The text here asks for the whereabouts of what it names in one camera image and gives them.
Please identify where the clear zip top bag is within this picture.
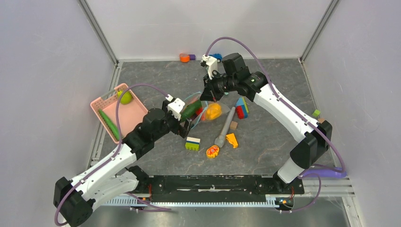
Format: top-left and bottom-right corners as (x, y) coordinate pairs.
(191, 101), (230, 128)

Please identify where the purple cable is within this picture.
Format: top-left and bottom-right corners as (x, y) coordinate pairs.
(205, 37), (348, 214)
(54, 83), (173, 227)

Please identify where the lime green cube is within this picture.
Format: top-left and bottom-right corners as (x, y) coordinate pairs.
(312, 109), (321, 117)

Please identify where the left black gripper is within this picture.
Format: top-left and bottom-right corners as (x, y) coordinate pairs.
(152, 100), (193, 141)

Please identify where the yellow toy corn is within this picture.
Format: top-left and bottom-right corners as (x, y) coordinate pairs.
(204, 103), (223, 121)

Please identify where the yellow red round toy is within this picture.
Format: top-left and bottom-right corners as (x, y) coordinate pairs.
(206, 145), (219, 158)

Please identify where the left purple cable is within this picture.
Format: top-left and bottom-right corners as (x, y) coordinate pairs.
(54, 83), (173, 227)

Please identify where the green toy pear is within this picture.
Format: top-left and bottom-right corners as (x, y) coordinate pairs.
(117, 90), (133, 105)

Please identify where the light green toy bean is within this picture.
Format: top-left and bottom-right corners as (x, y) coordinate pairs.
(98, 109), (120, 140)

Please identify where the blue toy car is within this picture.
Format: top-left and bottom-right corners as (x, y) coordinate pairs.
(209, 53), (223, 62)

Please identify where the small brown cube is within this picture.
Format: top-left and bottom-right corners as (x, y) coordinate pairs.
(230, 121), (238, 130)

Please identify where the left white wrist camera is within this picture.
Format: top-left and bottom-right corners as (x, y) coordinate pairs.
(166, 94), (185, 121)

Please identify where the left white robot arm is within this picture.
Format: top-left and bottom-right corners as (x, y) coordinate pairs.
(53, 97), (191, 227)

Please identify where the dark green toy cucumber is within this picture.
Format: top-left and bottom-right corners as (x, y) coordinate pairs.
(180, 100), (202, 122)

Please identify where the green white brick stack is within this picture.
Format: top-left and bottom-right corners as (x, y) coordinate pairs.
(185, 137), (201, 151)

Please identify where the pink plastic basket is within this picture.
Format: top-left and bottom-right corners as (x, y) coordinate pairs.
(90, 83), (148, 144)

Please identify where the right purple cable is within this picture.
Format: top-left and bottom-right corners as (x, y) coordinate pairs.
(205, 37), (348, 214)

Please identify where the orange toy wedge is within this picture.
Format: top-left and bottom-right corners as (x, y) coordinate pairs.
(226, 133), (238, 148)

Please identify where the purple small block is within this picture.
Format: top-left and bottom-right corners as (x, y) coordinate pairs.
(189, 54), (196, 61)

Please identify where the grey toy microphone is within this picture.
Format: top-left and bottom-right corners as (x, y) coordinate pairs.
(215, 107), (235, 148)

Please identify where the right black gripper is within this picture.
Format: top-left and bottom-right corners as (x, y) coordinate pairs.
(200, 70), (237, 103)

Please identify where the orange half-round block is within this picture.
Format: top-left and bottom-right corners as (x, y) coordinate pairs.
(179, 53), (191, 63)

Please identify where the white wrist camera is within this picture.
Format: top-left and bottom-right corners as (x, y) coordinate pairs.
(200, 55), (218, 79)
(166, 94), (185, 121)

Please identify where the blue green red block stack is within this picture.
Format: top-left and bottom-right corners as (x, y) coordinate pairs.
(235, 97), (249, 119)

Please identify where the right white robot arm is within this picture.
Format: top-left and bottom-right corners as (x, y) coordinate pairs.
(200, 53), (332, 193)

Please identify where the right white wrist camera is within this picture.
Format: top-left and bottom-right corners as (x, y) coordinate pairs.
(200, 55), (218, 79)

